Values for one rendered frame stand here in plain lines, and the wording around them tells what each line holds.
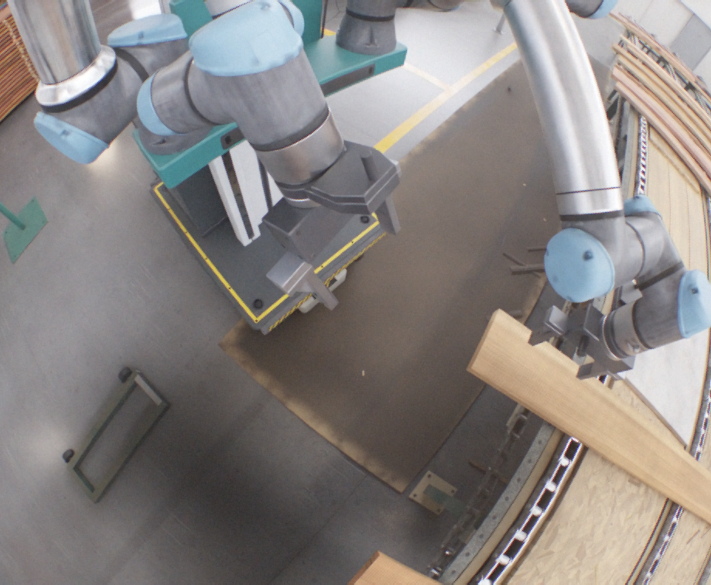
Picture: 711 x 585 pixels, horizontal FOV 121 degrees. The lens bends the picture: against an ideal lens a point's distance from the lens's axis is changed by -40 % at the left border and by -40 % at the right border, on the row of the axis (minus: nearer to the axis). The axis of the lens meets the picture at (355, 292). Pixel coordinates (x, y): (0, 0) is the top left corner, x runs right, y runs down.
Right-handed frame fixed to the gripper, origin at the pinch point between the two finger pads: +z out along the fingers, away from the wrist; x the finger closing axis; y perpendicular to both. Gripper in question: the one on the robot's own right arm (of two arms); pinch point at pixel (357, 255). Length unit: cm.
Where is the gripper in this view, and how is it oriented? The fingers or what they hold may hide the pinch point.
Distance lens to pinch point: 43.2
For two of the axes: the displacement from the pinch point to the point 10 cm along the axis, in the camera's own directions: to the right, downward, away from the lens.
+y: -7.2, -4.6, 5.2
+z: 2.9, 4.8, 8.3
